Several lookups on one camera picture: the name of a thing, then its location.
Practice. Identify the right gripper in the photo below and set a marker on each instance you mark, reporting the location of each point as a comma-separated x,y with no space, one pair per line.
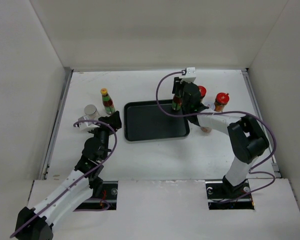
175,79

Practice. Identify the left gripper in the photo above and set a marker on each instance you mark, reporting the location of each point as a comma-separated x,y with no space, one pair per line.
113,121

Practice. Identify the green sauce bottle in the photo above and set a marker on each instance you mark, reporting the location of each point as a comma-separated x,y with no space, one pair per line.
107,102
176,103

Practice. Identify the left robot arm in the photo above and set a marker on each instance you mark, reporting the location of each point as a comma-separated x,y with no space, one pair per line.
39,222

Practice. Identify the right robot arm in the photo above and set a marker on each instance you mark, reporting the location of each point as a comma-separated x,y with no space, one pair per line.
248,140

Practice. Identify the rear silver lid jar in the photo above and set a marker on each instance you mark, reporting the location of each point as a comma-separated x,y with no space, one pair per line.
91,111

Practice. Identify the left red lid jar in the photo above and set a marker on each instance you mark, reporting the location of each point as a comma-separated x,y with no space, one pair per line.
203,92

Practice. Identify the red lid jar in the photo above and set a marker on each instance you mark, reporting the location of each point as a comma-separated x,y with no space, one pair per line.
221,100
203,92

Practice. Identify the black plastic tray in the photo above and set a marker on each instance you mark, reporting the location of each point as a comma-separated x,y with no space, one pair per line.
144,121

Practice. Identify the rear white lid spice jar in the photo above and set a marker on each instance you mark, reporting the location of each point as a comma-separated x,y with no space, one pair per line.
210,105

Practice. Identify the white lid spice jar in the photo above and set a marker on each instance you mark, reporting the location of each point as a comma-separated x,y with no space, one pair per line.
210,105
206,130

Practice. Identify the right red lid jar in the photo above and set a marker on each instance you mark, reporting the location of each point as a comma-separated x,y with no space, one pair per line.
221,100

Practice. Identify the front white lid spice jar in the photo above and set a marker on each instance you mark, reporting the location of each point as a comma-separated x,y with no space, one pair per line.
206,130

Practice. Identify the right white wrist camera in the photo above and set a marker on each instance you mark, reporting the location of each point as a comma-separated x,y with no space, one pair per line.
188,75

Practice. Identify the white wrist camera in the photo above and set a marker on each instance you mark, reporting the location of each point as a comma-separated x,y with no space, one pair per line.
86,123
188,75

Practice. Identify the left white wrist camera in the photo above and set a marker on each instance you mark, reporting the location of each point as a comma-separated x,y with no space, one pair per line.
86,123

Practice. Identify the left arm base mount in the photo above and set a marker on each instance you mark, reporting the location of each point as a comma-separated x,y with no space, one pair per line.
104,197

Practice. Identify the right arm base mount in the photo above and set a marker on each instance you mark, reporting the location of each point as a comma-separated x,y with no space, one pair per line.
219,199

